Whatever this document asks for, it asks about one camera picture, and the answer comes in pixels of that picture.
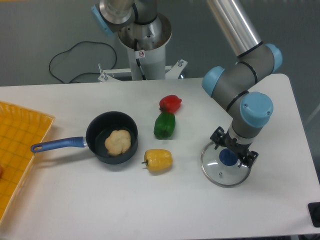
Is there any red bell pepper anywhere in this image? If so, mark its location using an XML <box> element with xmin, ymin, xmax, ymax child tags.
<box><xmin>159</xmin><ymin>95</ymin><xmax>182</xmax><ymax>114</ymax></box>

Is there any green bell pepper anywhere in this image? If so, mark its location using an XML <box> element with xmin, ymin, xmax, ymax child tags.
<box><xmin>153</xmin><ymin>111</ymin><xmax>176</xmax><ymax>140</ymax></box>

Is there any yellow bell pepper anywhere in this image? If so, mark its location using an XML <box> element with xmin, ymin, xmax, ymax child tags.
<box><xmin>142</xmin><ymin>149</ymin><xmax>173</xmax><ymax>172</ymax></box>

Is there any dark saucepan blue handle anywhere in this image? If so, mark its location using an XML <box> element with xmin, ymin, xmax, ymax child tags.
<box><xmin>30</xmin><ymin>111</ymin><xmax>138</xmax><ymax>165</ymax></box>

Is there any black cable on floor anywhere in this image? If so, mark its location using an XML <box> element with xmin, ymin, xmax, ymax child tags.
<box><xmin>48</xmin><ymin>41</ymin><xmax>118</xmax><ymax>84</ymax></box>

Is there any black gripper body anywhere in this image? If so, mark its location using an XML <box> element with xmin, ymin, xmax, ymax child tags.
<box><xmin>222</xmin><ymin>134</ymin><xmax>251</xmax><ymax>160</ymax></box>

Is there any yellow plastic basket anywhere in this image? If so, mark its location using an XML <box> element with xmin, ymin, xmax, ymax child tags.
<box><xmin>0</xmin><ymin>101</ymin><xmax>55</xmax><ymax>222</ymax></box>

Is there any glass pot lid blue knob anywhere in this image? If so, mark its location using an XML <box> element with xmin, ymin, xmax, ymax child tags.
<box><xmin>200</xmin><ymin>141</ymin><xmax>251</xmax><ymax>188</ymax></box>

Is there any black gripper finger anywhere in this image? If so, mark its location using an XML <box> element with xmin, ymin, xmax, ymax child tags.
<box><xmin>210</xmin><ymin>126</ymin><xmax>225</xmax><ymax>150</ymax></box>
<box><xmin>237</xmin><ymin>149</ymin><xmax>259</xmax><ymax>168</ymax></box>

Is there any cauliflower floret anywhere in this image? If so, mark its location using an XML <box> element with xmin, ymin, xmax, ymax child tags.
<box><xmin>104</xmin><ymin>129</ymin><xmax>131</xmax><ymax>156</ymax></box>

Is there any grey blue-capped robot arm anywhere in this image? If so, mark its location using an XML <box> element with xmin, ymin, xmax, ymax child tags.
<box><xmin>91</xmin><ymin>0</ymin><xmax>283</xmax><ymax>167</ymax></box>

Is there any black device at table edge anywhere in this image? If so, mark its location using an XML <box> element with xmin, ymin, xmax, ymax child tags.
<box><xmin>307</xmin><ymin>202</ymin><xmax>320</xmax><ymax>228</ymax></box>

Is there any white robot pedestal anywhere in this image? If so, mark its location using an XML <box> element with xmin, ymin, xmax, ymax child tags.
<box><xmin>98</xmin><ymin>13</ymin><xmax>188</xmax><ymax>82</ymax></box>

